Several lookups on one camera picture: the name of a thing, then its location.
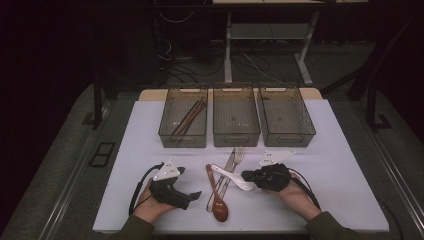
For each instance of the translucent grey plastic bin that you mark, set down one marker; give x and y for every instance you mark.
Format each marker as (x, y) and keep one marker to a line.
(286, 116)
(236, 116)
(173, 110)

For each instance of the black metal stand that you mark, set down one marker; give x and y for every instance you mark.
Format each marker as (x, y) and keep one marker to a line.
(372, 106)
(97, 100)

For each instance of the steel fork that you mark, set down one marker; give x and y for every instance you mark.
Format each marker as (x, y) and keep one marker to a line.
(238, 160)

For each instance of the black chopstick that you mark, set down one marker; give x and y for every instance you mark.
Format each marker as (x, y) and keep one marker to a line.
(188, 117)

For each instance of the brown chopsticks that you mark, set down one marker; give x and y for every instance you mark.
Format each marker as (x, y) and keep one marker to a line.
(186, 116)

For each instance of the person's left hand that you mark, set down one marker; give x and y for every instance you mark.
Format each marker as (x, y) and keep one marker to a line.
(150, 206)

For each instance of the grey metal desk frame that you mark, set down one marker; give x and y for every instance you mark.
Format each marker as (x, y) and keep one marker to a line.
(227, 50)

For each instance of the person's right hand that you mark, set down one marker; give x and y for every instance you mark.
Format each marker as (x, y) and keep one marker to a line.
(298, 200)

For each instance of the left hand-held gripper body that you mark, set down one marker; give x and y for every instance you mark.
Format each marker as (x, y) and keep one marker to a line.
(168, 190)

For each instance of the metal floor rail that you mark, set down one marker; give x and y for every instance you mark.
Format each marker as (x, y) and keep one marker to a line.
(400, 176)
(63, 200)

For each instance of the brown wooden chopstick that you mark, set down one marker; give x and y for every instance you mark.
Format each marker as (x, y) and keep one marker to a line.
(192, 117)
(195, 119)

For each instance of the brown wooden spoon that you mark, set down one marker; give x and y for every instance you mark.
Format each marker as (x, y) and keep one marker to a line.
(220, 211)

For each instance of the steel table knife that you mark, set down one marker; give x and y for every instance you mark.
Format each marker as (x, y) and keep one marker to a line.
(229, 163)

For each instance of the white tablecloth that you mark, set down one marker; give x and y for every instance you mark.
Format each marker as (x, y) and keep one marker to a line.
(333, 183)

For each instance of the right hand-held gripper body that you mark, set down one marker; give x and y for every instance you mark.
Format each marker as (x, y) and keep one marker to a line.
(271, 176)

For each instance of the white ceramic spoon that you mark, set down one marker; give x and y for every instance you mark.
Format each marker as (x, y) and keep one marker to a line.
(245, 185)

